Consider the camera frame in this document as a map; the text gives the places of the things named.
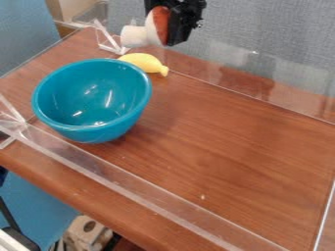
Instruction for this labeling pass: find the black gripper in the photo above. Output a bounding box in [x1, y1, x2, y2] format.
[144, 0, 207, 46]

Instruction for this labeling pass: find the white brown toy mushroom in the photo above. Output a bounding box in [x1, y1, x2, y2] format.
[120, 6, 169, 48]

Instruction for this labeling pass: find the blue bowl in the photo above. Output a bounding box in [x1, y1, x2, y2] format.
[32, 58, 152, 144]

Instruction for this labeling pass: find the yellow toy banana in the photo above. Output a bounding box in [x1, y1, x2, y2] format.
[119, 53, 168, 76]

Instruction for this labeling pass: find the clear acrylic back barrier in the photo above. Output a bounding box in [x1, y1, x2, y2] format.
[144, 33, 335, 125]

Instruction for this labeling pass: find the clear acrylic barrier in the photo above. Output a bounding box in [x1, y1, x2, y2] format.
[0, 121, 289, 251]
[144, 33, 335, 125]

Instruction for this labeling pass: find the clear acrylic front barrier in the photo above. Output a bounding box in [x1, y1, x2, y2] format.
[0, 121, 289, 251]

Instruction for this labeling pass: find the white block under table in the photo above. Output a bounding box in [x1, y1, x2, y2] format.
[62, 215, 113, 251]

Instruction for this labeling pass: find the clear acrylic corner bracket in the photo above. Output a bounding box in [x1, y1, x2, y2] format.
[93, 19, 137, 55]

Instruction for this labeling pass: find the clear acrylic left bracket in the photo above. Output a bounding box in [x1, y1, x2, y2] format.
[0, 94, 28, 150]

